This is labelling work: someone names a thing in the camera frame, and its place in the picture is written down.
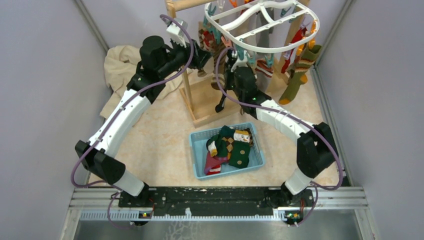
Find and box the maroon pink sock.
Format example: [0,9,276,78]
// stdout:
[203,151,229,175]

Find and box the red and cream sock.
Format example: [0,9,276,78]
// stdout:
[280,27,309,74]

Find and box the red white striped sock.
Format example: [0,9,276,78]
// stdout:
[206,165,222,176]

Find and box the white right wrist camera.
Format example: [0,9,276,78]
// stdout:
[226,52,248,72]

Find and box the dark teal sock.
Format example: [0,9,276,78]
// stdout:
[219,125,236,138]

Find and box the beige crumpled cloth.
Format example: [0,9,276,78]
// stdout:
[99,45,183,119]

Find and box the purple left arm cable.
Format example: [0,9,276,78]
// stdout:
[70,14,195,229]

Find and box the grey ankle sock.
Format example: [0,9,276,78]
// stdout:
[256,8,275,48]

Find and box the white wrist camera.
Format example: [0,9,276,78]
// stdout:
[226,52,248,72]
[166,18,188,48]

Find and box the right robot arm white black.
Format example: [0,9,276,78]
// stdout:
[225,66,341,206]

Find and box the brown white striped sock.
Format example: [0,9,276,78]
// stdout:
[255,58,274,78]

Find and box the black blue white sock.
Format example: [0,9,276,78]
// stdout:
[214,90,227,113]

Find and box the white plastic sock hanger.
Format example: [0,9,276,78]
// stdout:
[204,0,321,53]

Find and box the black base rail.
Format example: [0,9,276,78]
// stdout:
[71,186,316,228]

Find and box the grey red reindeer sock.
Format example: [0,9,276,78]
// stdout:
[198,28,217,53]

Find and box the brown tan striped sock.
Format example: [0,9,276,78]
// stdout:
[210,49,226,91]

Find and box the white green patch sock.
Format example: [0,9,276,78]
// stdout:
[206,134,228,158]

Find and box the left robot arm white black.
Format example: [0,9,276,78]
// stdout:
[75,35,214,207]

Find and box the wooden hanger stand frame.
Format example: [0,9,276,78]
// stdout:
[164,0,311,129]

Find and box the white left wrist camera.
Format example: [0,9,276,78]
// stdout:
[166,18,188,48]

